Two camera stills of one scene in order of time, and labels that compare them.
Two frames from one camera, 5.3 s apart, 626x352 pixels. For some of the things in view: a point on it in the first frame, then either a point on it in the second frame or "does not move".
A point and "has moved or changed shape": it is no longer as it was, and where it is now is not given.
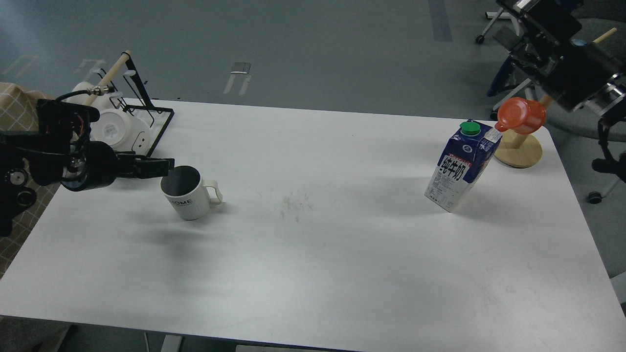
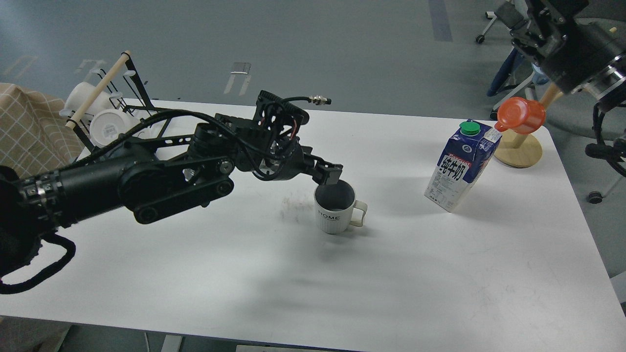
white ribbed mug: (189, 196) has moved or changed shape
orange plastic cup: (520, 116) does not move
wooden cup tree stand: (525, 150) does not move
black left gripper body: (94, 165) → (283, 159)
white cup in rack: (100, 101) does not move
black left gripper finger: (156, 167) → (324, 173)
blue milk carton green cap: (465, 159) does not move
